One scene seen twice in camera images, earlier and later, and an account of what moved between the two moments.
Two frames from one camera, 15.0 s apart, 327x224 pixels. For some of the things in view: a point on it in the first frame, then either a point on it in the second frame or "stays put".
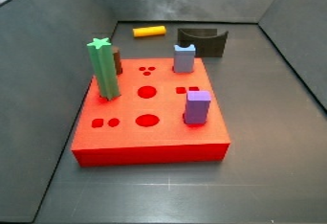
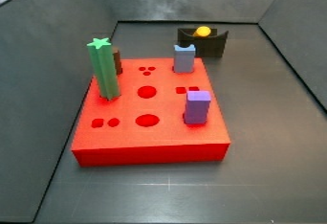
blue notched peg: x=185 y=58 stays put
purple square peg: x=198 y=100 stays put
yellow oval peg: x=149 y=31 → x=202 y=32
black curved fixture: x=209 y=41 stays put
